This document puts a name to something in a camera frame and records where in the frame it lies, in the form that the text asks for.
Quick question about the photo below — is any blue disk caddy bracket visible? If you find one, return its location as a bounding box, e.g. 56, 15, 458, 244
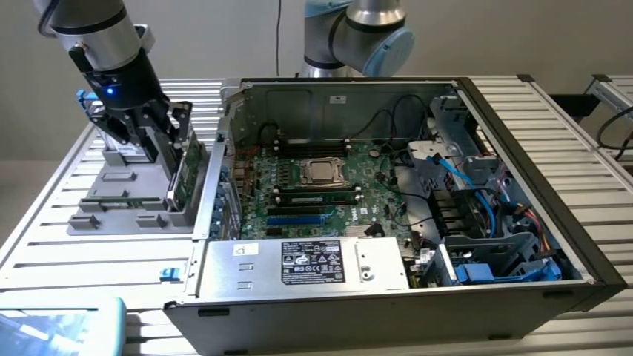
74, 88, 102, 122

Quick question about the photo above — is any blue SATA wire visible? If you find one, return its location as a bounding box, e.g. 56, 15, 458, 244
430, 154, 498, 238

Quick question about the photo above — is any grey power supply unit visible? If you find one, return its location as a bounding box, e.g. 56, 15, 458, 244
196, 237, 411, 298

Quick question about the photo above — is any short black wire loop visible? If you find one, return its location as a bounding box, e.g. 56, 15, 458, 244
258, 122, 282, 146

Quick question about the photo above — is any coloured power wire bundle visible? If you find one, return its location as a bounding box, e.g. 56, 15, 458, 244
511, 202, 558, 260

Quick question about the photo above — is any thick black cable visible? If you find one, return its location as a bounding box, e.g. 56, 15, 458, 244
597, 105, 633, 161

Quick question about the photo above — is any green motherboard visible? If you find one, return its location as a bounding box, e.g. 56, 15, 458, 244
236, 142, 411, 242

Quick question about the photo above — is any black expansion slot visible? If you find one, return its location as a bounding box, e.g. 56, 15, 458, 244
265, 206, 323, 218

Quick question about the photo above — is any blue drive caddy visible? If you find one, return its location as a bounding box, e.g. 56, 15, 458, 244
450, 257, 566, 287

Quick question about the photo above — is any silver chipset heatsink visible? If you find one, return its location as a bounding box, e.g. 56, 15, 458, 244
343, 225, 385, 239

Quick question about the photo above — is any open black PC case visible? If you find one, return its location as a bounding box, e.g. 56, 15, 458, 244
162, 76, 629, 356

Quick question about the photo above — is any metal CPU socket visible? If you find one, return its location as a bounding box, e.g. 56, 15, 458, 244
295, 158, 350, 185

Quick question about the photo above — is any silver disk bay cage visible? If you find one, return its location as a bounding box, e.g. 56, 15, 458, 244
407, 94, 498, 166

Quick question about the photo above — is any grey parts rack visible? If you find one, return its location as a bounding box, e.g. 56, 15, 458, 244
66, 136, 214, 237

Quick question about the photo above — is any installed RAM stick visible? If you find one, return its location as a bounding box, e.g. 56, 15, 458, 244
273, 187, 361, 207

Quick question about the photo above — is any metal slat side table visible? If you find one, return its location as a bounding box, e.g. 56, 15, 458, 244
582, 73, 633, 125

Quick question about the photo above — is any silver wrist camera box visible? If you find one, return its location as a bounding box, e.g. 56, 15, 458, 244
133, 24, 157, 51

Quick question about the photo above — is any black looped internal wire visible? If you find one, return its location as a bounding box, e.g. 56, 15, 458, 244
358, 93, 430, 150

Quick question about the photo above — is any silver hard disk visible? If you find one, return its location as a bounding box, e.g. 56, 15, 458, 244
101, 125, 156, 165

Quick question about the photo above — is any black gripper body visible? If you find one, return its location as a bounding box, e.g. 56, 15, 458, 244
81, 50, 170, 113

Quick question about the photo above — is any blue expansion slot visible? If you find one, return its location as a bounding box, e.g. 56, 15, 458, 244
265, 216, 323, 228

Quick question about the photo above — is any black RAM slots bank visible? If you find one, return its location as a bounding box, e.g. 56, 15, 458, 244
273, 137, 350, 157

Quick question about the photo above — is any thin black wall cable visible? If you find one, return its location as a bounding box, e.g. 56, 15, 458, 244
273, 0, 283, 78

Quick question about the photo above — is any green graphics card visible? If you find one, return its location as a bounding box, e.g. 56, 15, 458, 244
145, 125, 209, 211

